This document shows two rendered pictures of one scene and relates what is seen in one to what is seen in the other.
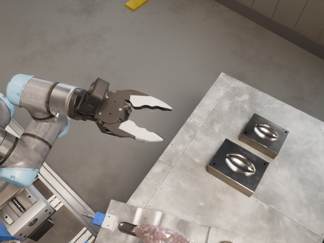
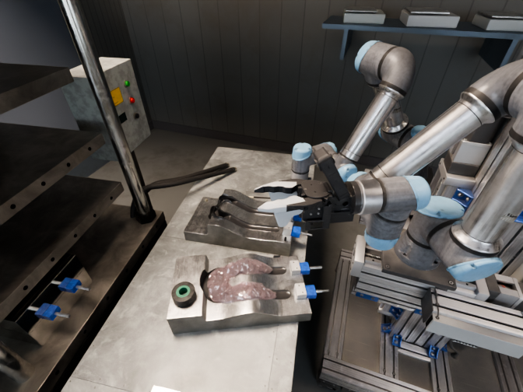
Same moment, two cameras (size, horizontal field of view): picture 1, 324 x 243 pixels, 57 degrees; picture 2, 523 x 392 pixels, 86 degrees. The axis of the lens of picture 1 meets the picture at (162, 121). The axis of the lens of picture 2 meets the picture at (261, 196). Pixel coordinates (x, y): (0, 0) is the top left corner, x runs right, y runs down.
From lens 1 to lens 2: 0.76 m
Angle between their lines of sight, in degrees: 79
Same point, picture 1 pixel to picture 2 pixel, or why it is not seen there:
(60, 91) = (370, 182)
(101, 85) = (321, 153)
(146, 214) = (269, 309)
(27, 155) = not seen: hidden behind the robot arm
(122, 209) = (295, 307)
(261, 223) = (145, 364)
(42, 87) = (390, 180)
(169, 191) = (258, 358)
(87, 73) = not seen: outside the picture
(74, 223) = (352, 359)
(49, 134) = not seen: hidden behind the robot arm
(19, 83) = (412, 178)
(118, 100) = (312, 193)
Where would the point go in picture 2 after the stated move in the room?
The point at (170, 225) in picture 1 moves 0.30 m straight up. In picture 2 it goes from (242, 304) to (237, 249)
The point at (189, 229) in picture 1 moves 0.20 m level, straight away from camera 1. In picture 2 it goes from (223, 311) to (212, 375)
